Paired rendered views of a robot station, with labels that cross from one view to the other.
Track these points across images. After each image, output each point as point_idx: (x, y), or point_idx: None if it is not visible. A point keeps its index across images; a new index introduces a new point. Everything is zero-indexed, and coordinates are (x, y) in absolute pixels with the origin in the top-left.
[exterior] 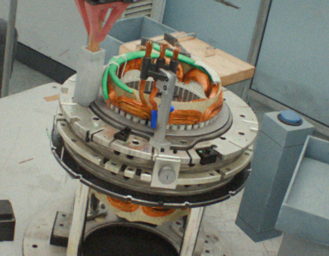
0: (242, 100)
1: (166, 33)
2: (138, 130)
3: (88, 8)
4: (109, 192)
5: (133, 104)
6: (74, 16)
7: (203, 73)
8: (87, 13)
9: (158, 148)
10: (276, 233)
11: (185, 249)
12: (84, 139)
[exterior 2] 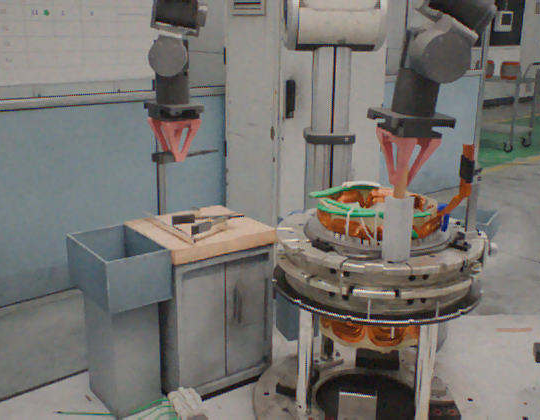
0: None
1: (175, 216)
2: (450, 239)
3: (436, 144)
4: (479, 299)
5: (436, 222)
6: None
7: (353, 191)
8: (426, 152)
9: (475, 236)
10: None
11: (437, 327)
12: (442, 279)
